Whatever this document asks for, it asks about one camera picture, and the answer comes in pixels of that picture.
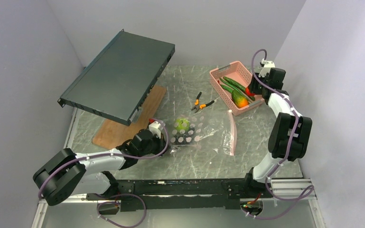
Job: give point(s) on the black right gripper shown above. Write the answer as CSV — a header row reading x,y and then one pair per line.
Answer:
x,y
254,81

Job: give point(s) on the small orange fake fruit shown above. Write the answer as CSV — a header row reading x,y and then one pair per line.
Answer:
x,y
248,92

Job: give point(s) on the green orange fake mango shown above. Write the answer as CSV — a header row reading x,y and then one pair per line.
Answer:
x,y
239,100

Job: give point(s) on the green fake chili pepper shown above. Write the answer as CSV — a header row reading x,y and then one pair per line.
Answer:
x,y
227,88

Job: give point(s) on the clear zip top bag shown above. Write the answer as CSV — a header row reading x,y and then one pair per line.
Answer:
x,y
215,131

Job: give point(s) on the black fake grape bunch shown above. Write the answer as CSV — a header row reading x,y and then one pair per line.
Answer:
x,y
182,137

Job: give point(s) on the green fake cucumber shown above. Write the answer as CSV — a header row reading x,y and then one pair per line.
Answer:
x,y
235,84

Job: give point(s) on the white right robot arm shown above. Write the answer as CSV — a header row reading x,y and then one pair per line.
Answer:
x,y
290,134

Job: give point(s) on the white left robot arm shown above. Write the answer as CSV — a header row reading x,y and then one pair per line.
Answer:
x,y
68,173

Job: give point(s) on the pink plastic basket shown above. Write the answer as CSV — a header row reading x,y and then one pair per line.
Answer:
x,y
237,71

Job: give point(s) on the dark rack server chassis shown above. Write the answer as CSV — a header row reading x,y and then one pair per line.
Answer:
x,y
118,80

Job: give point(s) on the wooden base board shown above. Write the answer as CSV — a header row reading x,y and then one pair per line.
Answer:
x,y
112,134

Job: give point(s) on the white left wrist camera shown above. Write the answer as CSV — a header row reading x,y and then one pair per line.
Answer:
x,y
156,127

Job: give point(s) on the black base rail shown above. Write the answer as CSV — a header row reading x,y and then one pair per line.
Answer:
x,y
181,194

